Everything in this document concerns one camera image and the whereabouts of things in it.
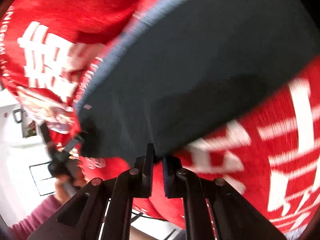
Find black pants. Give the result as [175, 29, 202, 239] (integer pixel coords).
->
[73, 0, 318, 167]

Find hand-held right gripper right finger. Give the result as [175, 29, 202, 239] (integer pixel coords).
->
[162, 156, 287, 240]

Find flower picture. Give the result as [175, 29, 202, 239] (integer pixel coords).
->
[22, 115, 42, 138]

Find person's left hand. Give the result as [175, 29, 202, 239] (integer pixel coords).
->
[54, 174, 87, 202]

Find black framed panel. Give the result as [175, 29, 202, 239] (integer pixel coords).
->
[29, 162, 57, 196]

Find red printed sofa cover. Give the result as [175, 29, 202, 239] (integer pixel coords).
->
[0, 0, 320, 235]

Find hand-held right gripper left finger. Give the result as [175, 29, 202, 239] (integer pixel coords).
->
[27, 143, 155, 240]

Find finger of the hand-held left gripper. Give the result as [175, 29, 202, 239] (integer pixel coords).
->
[64, 135, 86, 153]
[39, 122, 55, 153]

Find printed pillow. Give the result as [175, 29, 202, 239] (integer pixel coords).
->
[16, 86, 80, 134]

